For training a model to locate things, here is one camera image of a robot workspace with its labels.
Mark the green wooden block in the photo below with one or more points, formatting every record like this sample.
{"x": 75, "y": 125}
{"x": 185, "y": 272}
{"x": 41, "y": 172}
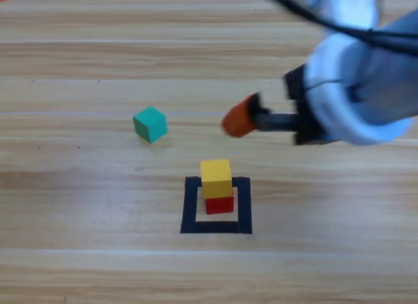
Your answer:
{"x": 150, "y": 125}

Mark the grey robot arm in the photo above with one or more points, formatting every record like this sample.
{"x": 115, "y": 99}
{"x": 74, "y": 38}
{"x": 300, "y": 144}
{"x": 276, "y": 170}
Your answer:
{"x": 392, "y": 72}

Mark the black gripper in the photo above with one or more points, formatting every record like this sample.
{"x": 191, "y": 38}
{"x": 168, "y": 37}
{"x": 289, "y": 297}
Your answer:
{"x": 303, "y": 121}

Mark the yellow wooden block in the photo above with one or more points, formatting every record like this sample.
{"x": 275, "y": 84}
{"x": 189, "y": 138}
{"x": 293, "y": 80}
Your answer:
{"x": 215, "y": 179}

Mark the red wooden block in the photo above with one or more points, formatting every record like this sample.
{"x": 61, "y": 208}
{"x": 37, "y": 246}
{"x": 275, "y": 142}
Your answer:
{"x": 220, "y": 206}

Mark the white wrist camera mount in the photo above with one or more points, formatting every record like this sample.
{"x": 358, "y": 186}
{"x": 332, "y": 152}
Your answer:
{"x": 326, "y": 98}

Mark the black tape square outline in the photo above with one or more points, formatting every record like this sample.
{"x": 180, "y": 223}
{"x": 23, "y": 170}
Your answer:
{"x": 189, "y": 206}

